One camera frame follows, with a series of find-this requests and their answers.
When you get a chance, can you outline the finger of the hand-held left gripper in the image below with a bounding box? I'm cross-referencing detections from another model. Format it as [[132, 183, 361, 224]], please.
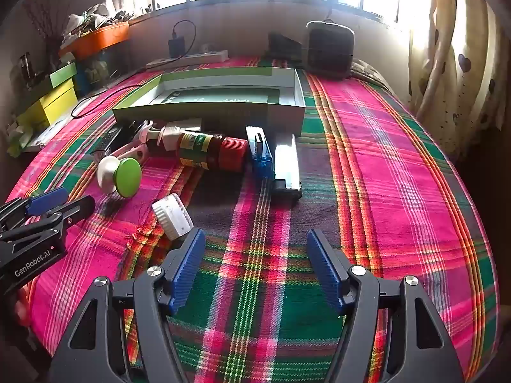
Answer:
[[0, 187, 68, 230], [0, 195, 96, 248]]

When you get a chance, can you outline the white charger plug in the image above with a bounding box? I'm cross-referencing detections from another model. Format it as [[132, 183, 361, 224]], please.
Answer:
[[160, 119, 202, 152]]

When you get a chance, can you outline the glass jar with red lid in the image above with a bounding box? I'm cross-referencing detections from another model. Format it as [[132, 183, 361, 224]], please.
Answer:
[[176, 131, 249, 173]]

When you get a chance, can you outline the white round cap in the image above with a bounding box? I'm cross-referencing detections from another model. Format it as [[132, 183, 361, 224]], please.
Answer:
[[152, 193, 194, 242]]

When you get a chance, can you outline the orange tray with clutter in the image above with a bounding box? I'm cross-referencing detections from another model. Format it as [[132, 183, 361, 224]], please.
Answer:
[[62, 2, 134, 44]]

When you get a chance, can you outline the black usb cable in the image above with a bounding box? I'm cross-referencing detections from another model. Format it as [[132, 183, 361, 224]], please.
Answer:
[[72, 84, 140, 119]]

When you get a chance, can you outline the white power strip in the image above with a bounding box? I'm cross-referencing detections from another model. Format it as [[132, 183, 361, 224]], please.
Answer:
[[146, 50, 229, 68]]

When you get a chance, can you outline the pink plaid blanket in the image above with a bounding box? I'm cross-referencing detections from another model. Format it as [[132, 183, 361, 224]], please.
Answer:
[[8, 56, 500, 383]]

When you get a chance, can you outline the silver and black bar tool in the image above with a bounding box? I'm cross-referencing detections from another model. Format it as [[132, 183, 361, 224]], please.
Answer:
[[271, 133, 303, 204]]

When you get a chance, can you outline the black adapter cable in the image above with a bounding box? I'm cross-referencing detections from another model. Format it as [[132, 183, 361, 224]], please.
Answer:
[[172, 20, 197, 54]]

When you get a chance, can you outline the green cardboard box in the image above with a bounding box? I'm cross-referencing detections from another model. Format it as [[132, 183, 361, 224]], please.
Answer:
[[112, 68, 307, 136]]

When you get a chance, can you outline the patterned curtain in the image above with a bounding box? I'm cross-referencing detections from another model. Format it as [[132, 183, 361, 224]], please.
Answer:
[[407, 0, 507, 160]]

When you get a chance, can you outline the green box lid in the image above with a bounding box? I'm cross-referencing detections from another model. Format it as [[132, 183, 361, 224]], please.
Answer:
[[38, 62, 77, 88]]

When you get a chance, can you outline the blue plastic case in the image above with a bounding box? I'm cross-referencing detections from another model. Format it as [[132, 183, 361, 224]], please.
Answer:
[[245, 125, 274, 178]]

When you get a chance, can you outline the green and white spool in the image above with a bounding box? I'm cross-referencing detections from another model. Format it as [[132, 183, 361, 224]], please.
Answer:
[[97, 156, 143, 198]]

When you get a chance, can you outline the black bike light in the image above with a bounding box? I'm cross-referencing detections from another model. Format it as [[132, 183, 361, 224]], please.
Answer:
[[97, 125, 124, 153]]

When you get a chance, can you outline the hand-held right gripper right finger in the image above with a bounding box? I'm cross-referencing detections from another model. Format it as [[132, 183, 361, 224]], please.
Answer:
[[307, 229, 466, 383]]

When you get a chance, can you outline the black mesh speaker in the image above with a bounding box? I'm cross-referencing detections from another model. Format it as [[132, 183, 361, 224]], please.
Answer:
[[305, 20, 356, 79]]

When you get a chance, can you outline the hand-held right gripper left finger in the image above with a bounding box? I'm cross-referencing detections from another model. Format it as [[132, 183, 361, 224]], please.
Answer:
[[47, 227, 207, 383]]

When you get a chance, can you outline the pink clip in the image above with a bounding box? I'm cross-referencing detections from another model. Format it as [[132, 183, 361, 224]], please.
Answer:
[[113, 141, 150, 162], [133, 122, 164, 144]]

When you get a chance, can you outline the yellow box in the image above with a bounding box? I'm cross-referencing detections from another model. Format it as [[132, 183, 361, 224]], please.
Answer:
[[16, 78, 78, 128]]

